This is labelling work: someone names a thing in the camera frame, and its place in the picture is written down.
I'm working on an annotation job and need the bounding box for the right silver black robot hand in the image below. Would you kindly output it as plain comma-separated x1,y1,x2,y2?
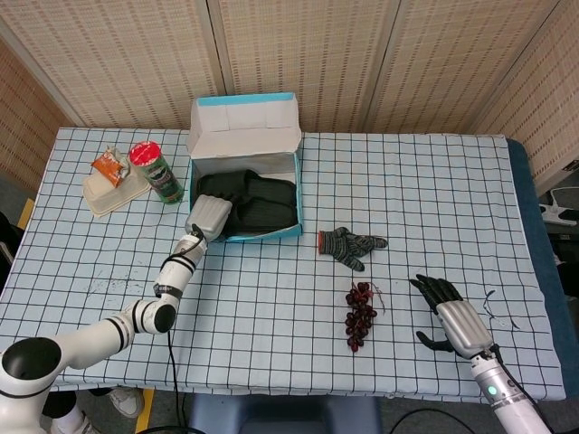
409,274,494,361

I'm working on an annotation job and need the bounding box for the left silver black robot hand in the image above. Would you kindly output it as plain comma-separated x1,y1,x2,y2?
184,193,236,241

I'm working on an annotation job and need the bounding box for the black rubber slipper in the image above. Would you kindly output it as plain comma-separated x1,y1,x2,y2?
223,198,295,240
197,169,296,204

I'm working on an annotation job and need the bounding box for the teal cardboard shoe box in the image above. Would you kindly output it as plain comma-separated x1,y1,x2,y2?
186,92,303,244

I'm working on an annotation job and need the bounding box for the green chips can red lid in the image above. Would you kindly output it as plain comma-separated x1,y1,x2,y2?
128,140,185,205

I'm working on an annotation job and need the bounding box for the dark red grape bunch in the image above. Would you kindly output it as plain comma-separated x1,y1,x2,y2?
345,280,386,354

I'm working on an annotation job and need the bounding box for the orange snack packet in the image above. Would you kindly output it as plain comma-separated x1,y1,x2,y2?
90,145,132,189

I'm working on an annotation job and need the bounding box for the blue checkered tablecloth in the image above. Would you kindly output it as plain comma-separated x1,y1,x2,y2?
0,127,567,401

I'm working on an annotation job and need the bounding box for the grey striped knit glove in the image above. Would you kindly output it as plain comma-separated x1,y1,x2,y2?
317,226,389,272

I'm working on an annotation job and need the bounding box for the white sneaker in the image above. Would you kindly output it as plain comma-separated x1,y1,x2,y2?
52,409,99,434
106,387,145,420

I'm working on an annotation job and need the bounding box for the blue padded chair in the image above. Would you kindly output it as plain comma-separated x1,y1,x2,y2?
187,393,384,434

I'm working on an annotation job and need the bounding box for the black bulky object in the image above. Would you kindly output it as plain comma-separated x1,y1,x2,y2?
0,212,24,277

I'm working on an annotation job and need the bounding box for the bamboo folding screen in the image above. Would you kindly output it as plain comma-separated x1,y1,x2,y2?
0,0,579,191

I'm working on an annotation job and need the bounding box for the black trouser leg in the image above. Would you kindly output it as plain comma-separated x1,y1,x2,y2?
43,391,78,420

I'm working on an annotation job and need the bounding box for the black floor cable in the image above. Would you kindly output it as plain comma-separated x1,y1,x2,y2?
391,408,474,434

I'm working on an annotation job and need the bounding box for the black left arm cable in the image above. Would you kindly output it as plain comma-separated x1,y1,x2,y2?
148,329,189,434

